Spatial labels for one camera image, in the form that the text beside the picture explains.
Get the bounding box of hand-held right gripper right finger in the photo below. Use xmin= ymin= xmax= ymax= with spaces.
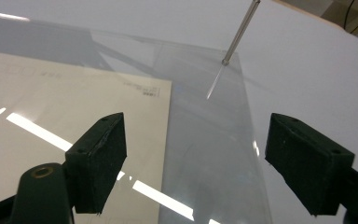
xmin=264 ymin=112 xmax=356 ymax=217

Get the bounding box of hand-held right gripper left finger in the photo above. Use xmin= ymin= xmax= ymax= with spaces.
xmin=64 ymin=112 xmax=128 ymax=216

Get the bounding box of cream paper sheet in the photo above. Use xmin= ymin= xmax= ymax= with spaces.
xmin=0 ymin=49 xmax=172 ymax=224

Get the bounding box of clear plastic sheet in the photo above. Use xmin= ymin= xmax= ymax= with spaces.
xmin=90 ymin=29 xmax=273 ymax=224

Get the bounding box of thin metal rod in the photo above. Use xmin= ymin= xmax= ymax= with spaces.
xmin=205 ymin=0 xmax=261 ymax=101

